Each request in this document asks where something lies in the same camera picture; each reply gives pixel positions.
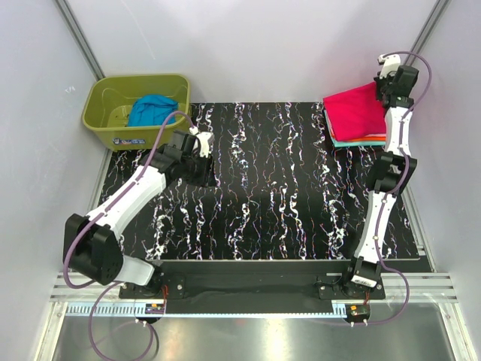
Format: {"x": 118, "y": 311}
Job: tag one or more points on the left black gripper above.
{"x": 207, "y": 177}

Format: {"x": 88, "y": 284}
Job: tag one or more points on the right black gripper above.
{"x": 378, "y": 81}

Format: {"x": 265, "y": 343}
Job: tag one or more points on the magenta t shirt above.
{"x": 356, "y": 113}

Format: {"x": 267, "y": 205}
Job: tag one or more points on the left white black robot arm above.
{"x": 91, "y": 242}

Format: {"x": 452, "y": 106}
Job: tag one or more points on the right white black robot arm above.
{"x": 386, "y": 180}

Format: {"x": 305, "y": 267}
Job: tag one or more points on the folded orange t shirt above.
{"x": 370, "y": 138}

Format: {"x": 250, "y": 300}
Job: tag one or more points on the teal blue t shirt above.
{"x": 151, "y": 110}

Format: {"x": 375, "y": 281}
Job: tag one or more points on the folded pink t shirt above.
{"x": 330, "y": 126}

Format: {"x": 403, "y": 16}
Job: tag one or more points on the folded light teal t shirt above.
{"x": 340, "y": 144}

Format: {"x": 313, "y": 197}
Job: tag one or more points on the olive green plastic bin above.
{"x": 110, "y": 101}

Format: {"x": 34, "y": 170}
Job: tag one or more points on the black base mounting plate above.
{"x": 257, "y": 288}

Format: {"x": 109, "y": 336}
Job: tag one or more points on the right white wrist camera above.
{"x": 389, "y": 65}

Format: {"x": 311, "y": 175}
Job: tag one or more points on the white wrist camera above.
{"x": 203, "y": 142}
{"x": 389, "y": 65}

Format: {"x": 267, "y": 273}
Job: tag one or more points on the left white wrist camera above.
{"x": 203, "y": 142}

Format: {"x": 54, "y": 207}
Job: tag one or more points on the white slotted cable duct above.
{"x": 116, "y": 309}

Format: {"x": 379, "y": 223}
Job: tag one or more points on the aluminium frame rail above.
{"x": 424, "y": 288}

